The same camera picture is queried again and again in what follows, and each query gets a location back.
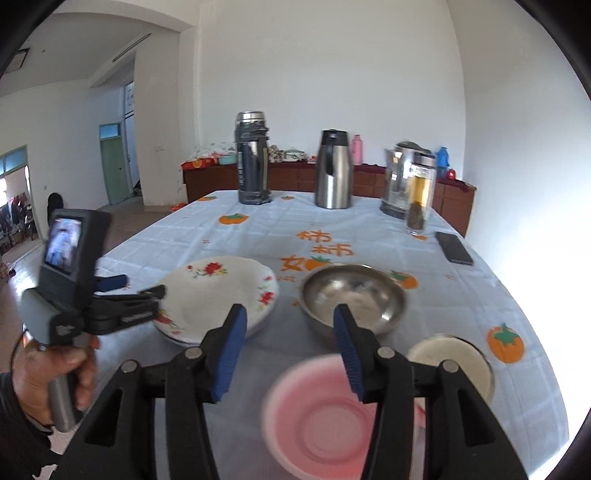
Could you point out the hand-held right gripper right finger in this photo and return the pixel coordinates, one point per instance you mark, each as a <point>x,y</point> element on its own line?
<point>351,355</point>

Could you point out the square ceiling light panel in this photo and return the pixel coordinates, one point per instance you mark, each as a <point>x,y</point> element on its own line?
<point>18,60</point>

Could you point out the white plate with red flowers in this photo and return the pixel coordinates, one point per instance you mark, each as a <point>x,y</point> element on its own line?
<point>207,295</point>

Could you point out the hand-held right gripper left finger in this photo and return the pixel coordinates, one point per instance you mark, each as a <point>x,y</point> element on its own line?
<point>228,355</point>

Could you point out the brown wooden sideboard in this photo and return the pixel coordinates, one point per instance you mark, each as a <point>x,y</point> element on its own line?
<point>295,177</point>

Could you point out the white enamel bowl dark rim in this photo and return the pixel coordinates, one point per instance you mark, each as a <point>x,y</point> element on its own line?
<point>452,355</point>

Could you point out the small red object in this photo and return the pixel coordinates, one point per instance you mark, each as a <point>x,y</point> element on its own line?
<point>451,174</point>

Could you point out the black jacket on stool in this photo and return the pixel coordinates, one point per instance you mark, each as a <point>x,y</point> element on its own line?
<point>54,205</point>

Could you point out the fluorescent tube light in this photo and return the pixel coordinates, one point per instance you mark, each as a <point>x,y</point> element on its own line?
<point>131,46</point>

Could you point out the white floral food cover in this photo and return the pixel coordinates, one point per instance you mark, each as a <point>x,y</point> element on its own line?
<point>214,150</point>

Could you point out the teal plastic basin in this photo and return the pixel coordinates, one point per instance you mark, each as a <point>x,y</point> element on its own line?
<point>227,160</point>

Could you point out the green door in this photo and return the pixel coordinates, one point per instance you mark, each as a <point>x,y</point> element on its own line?
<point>114,173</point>

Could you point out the stainless steel bowl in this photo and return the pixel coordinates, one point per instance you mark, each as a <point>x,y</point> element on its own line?
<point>355,286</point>

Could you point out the stainless steel electric kettle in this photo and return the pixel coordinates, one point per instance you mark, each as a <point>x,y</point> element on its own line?
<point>395,184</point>

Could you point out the glass tea bottle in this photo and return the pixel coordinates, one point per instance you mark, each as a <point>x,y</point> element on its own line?
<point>420,203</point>

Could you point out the pink thermos bottle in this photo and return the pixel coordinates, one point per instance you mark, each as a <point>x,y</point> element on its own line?
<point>357,150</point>

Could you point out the person's left hand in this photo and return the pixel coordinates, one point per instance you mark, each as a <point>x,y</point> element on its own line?
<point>37,374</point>

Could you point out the black smartphone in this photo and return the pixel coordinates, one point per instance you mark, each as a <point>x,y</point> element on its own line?
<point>455,248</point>

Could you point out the pink plastic bowl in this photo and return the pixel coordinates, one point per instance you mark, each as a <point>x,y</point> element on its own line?
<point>318,415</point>

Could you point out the blue bottle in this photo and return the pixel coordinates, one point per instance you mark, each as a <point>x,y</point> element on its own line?
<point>443,161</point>

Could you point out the dark worn thermos flask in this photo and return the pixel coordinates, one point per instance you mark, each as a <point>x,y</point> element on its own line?
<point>251,166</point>

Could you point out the person's left forearm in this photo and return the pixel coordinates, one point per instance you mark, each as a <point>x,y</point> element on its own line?
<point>18,438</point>

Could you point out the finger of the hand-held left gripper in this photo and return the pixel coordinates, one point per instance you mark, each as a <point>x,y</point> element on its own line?
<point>113,282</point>
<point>150,293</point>

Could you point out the red and orange box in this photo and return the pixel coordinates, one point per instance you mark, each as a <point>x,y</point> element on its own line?
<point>198,163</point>

